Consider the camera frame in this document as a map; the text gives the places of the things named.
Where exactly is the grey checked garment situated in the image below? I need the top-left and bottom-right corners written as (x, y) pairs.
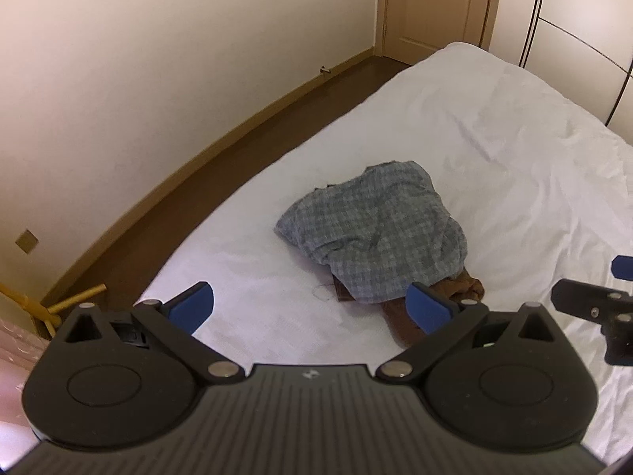
top-left (275, 160), bottom-right (468, 305)

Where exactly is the brown garment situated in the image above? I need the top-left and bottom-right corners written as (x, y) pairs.
top-left (334, 267), bottom-right (485, 350)

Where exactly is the yellow wooden stand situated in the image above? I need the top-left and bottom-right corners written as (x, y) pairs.
top-left (0, 281), bottom-right (108, 342)

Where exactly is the pink cloth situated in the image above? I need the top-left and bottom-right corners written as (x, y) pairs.
top-left (0, 321), bottom-right (50, 426)

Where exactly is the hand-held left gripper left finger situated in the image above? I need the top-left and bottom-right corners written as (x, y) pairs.
top-left (49, 281), bottom-right (244, 385)

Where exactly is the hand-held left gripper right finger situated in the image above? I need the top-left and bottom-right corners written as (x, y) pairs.
top-left (375, 281), bottom-right (569, 384)

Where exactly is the wooden door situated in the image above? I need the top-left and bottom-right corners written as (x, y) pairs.
top-left (376, 0), bottom-right (505, 67)

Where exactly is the cream wardrobe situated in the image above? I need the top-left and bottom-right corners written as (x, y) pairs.
top-left (517, 0), bottom-right (633, 132)

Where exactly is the white bed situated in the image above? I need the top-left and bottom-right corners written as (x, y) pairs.
top-left (133, 41), bottom-right (633, 461)

